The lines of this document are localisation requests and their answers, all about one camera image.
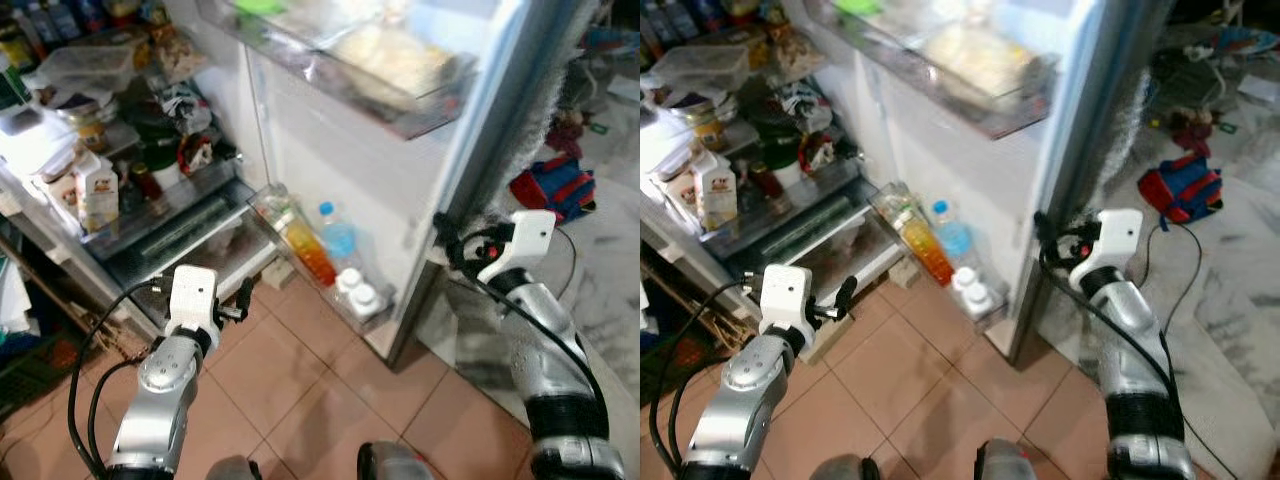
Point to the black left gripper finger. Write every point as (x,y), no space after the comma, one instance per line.
(245,294)
(847,292)

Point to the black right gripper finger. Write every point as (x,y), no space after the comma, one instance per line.
(448,236)
(1044,234)

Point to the grey fridge door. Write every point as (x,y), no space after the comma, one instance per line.
(380,170)
(1000,170)

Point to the clear blue-capped water bottle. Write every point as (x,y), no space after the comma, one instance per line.
(338,238)
(952,235)

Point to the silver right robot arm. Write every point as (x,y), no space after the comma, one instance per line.
(550,350)
(1135,350)

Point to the grey fridge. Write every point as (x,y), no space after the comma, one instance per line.
(860,110)
(235,110)

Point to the clear crisper drawer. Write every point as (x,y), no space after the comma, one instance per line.
(190,245)
(815,245)

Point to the orange drink bottle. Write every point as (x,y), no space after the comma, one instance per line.
(310,255)
(928,255)

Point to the white capped bottle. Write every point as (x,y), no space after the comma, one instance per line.
(965,280)
(350,283)
(368,300)
(982,298)

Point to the green-topped clear bottle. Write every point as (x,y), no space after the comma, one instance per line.
(895,202)
(280,205)

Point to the blue and red bag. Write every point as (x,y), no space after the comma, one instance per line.
(1182,190)
(555,188)

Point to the red and black packet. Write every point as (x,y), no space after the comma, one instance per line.
(820,155)
(197,155)

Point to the dark left robot leg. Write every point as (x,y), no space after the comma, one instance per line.
(232,468)
(845,468)

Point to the dark robot leg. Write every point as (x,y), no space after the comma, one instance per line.
(395,462)
(1010,460)
(845,468)
(232,468)

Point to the white milk carton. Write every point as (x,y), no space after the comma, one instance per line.
(98,195)
(716,195)

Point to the pale yellow food bag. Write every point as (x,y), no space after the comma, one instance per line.
(985,58)
(395,58)

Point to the black and white packet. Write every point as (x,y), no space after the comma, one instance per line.
(808,103)
(185,105)

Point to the glass jar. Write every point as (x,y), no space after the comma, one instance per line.
(88,128)
(708,128)

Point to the white plastic bag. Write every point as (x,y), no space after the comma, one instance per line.
(35,145)
(665,145)

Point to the dark right robot leg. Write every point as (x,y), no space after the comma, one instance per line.
(1010,460)
(395,462)

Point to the clear plastic food container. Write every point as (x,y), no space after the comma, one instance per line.
(705,68)
(85,68)

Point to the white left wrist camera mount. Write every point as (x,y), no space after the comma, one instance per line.
(788,300)
(192,300)

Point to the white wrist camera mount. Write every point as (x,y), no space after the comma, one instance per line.
(788,300)
(525,240)
(192,300)
(1115,240)

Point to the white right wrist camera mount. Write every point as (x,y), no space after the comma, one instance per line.
(1115,240)
(525,240)

